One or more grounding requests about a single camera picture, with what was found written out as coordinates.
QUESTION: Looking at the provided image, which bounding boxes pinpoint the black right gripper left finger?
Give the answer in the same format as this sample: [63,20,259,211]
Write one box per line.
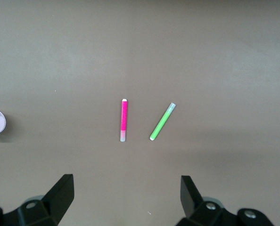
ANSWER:
[3,174,74,226]

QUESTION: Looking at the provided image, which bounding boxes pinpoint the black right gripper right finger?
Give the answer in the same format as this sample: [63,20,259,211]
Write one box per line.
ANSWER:
[176,175,239,226]

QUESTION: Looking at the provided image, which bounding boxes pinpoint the pink highlighter pen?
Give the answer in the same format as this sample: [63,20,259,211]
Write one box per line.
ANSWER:
[120,98,129,143]

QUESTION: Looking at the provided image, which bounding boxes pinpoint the green highlighter pen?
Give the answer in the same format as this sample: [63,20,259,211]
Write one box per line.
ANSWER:
[149,102,177,141]

